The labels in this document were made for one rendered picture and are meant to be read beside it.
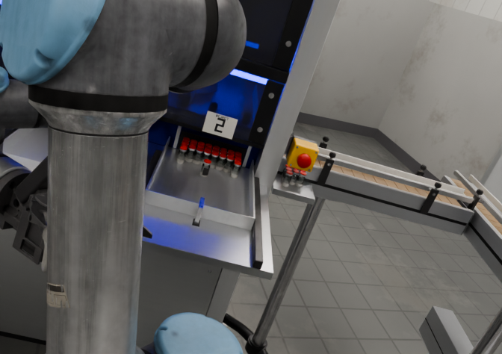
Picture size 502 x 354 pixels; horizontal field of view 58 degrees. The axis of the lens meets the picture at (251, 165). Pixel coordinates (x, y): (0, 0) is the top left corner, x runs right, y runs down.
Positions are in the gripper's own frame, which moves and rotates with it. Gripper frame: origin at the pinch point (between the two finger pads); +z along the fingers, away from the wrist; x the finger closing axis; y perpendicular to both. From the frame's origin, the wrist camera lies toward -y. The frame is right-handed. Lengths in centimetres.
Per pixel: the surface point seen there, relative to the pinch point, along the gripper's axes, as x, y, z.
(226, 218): -48.1, 7.2, -7.5
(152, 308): -76, 57, -33
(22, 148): -31, 10, -57
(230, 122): -65, -12, -23
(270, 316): -111, 55, -4
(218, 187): -61, 5, -18
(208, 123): -62, -9, -28
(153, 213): -37.3, 10.7, -20.0
